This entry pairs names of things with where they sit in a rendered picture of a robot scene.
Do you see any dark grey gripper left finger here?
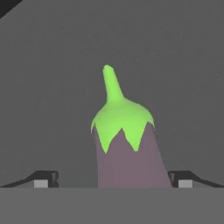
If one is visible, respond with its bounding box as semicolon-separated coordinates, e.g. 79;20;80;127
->
0;170;60;189

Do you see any purple eggplant with green stem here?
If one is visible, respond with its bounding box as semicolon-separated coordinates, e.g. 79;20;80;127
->
90;64;173;189

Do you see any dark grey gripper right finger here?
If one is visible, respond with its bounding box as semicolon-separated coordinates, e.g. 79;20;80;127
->
167;170;224;189

